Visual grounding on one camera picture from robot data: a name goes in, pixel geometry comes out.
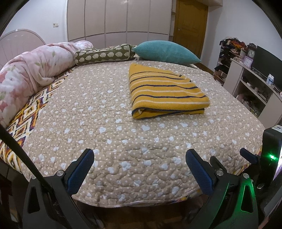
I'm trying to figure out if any yellow striped knit sweater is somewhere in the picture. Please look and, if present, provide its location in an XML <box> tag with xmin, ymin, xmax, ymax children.
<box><xmin>129</xmin><ymin>63</ymin><xmax>210</xmax><ymax>119</ymax></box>

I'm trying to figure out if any pile of clothes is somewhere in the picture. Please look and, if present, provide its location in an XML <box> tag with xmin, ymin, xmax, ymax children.
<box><xmin>219</xmin><ymin>38</ymin><xmax>247</xmax><ymax>53</ymax></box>

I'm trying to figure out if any white shelf unit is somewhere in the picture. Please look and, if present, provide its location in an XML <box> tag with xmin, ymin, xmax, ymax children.
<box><xmin>213</xmin><ymin>49</ymin><xmax>281</xmax><ymax>128</ymax></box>

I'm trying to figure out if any colourful geometric bed sheet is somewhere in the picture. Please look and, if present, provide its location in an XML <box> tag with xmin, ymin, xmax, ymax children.
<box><xmin>1</xmin><ymin>68</ymin><xmax>74</xmax><ymax>173</ymax></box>

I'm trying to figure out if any small white blue box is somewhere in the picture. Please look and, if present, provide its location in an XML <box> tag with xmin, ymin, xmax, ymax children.
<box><xmin>266</xmin><ymin>74</ymin><xmax>274</xmax><ymax>86</ymax></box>

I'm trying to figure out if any beige heart-patterned quilt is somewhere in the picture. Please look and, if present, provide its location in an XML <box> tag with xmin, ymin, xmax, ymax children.
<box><xmin>23</xmin><ymin>61</ymin><xmax>264</xmax><ymax>208</ymax></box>

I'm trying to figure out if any black television screen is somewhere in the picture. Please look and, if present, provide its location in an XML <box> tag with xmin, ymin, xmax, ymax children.
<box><xmin>251</xmin><ymin>46</ymin><xmax>282</xmax><ymax>91</ymax></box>

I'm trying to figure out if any purple small alarm clock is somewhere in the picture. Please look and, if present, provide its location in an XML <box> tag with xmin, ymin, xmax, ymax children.
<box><xmin>242</xmin><ymin>56</ymin><xmax>253</xmax><ymax>69</ymax></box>

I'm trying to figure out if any black mantel clock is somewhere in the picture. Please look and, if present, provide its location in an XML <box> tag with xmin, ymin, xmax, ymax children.
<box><xmin>247</xmin><ymin>43</ymin><xmax>257</xmax><ymax>59</ymax></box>

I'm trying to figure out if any pink floral comforter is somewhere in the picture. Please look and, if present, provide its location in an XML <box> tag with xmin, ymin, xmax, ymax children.
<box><xmin>1</xmin><ymin>41</ymin><xmax>93</xmax><ymax>127</ymax></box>

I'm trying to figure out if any pink rounded headboard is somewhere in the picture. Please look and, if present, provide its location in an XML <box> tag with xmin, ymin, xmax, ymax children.
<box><xmin>0</xmin><ymin>29</ymin><xmax>46</xmax><ymax>68</ymax></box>

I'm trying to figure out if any olive patterned bolster pillow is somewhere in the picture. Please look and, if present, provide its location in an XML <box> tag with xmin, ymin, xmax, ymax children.
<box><xmin>75</xmin><ymin>44</ymin><xmax>136</xmax><ymax>66</ymax></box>

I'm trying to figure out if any wooden brown door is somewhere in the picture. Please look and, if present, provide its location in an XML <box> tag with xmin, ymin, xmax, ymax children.
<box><xmin>173</xmin><ymin>1</ymin><xmax>208</xmax><ymax>58</ymax></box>

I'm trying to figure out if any beige wardrobe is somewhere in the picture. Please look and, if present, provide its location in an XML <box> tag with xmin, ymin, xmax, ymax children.
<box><xmin>66</xmin><ymin>0</ymin><xmax>176</xmax><ymax>48</ymax></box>

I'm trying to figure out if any black cable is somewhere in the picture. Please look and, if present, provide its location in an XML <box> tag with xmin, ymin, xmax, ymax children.
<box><xmin>0</xmin><ymin>125</ymin><xmax>54</xmax><ymax>190</ymax></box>

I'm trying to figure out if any teal corduroy pillow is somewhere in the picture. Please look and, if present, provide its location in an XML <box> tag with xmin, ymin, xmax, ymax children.
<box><xmin>133</xmin><ymin>40</ymin><xmax>201</xmax><ymax>65</ymax></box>

